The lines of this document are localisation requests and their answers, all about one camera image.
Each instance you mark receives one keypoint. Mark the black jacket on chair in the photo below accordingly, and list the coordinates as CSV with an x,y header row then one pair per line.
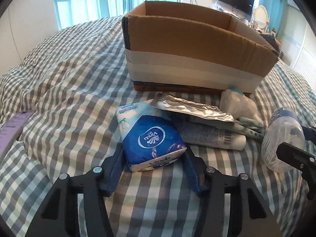
x,y
271,40

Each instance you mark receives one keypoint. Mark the white pad packet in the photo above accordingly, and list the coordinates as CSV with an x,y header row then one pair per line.
x,y
239,106

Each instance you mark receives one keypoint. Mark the white louvered wardrobe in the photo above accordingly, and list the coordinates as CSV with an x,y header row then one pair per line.
x,y
298,43

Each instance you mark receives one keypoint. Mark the silver foil package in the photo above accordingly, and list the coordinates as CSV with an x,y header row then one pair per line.
x,y
171,103

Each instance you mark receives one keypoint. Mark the checkered bed quilt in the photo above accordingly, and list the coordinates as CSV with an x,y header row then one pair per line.
x,y
74,81

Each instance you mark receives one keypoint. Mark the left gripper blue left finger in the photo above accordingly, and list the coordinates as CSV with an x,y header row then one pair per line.
x,y
58,213

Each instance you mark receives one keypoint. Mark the white padded headboard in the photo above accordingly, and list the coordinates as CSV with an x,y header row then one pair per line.
x,y
25,24

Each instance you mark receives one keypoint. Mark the oval vanity mirror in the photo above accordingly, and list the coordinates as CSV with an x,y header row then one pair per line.
x,y
260,18

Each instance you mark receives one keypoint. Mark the purple smartphone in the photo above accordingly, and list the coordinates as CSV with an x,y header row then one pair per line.
x,y
12,130

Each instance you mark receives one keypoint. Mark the blue Vinda tissue pack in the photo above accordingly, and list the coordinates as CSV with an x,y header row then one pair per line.
x,y
149,137

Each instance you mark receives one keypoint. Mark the open cardboard box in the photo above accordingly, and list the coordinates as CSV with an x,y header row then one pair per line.
x,y
187,48

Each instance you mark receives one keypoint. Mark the white tube with barcode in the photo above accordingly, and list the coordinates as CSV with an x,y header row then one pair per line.
x,y
209,136

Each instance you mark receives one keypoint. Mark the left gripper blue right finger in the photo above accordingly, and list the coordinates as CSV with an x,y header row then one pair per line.
x,y
249,213

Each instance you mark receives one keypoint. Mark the clear plastic water bottle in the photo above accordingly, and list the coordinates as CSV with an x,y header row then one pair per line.
x,y
283,127

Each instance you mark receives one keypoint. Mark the teal corner curtain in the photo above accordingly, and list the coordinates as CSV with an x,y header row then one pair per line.
x,y
277,12

